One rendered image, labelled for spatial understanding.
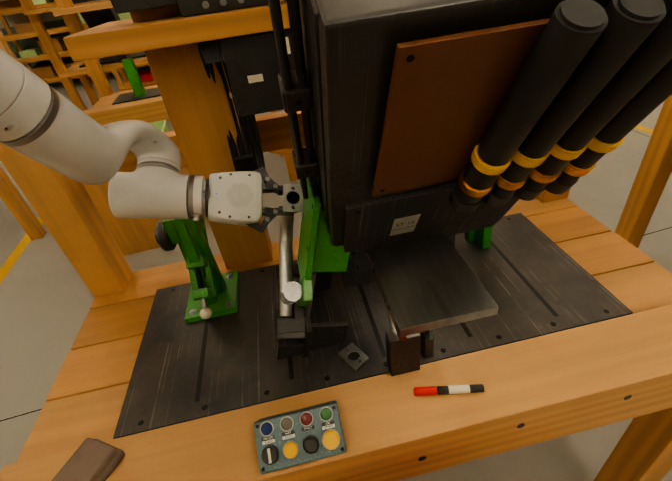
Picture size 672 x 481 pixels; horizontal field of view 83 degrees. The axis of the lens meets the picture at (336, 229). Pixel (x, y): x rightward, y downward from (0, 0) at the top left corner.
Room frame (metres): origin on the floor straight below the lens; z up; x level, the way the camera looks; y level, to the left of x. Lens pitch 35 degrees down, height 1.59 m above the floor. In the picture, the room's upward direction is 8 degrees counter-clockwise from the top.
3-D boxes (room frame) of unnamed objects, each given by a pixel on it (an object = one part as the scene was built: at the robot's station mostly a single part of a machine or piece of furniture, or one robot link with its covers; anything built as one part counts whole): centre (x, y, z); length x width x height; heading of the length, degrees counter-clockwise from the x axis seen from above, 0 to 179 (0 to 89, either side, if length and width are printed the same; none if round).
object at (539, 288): (0.67, -0.04, 0.89); 1.10 x 0.42 x 0.02; 96
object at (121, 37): (0.92, -0.02, 1.52); 0.90 x 0.25 x 0.04; 96
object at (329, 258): (0.60, 0.02, 1.17); 0.13 x 0.12 x 0.20; 96
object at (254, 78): (0.86, 0.09, 1.42); 0.17 x 0.12 x 0.15; 96
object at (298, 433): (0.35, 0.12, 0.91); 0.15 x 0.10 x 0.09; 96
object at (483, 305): (0.57, -0.13, 1.11); 0.39 x 0.16 x 0.03; 6
